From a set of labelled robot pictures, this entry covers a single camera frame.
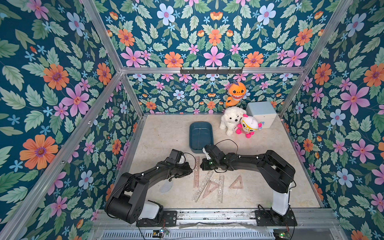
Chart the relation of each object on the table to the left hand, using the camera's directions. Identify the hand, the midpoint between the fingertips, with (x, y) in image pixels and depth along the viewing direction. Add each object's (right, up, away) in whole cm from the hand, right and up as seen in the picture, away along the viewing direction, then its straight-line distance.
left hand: (194, 169), depth 89 cm
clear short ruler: (+16, -10, -5) cm, 19 cm away
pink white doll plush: (+35, +27, +7) cm, 44 cm away
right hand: (+4, +2, +2) cm, 5 cm away
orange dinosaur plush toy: (+28, +50, +8) cm, 58 cm away
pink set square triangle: (+8, -10, -6) cm, 14 cm away
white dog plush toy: (+24, +32, +7) cm, 41 cm away
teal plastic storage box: (+4, +20, +21) cm, 30 cm away
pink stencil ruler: (+2, -2, +1) cm, 3 cm away
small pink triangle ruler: (+22, -8, -4) cm, 24 cm away
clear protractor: (-16, -8, -5) cm, 18 cm away
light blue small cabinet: (+48, +36, +13) cm, 62 cm away
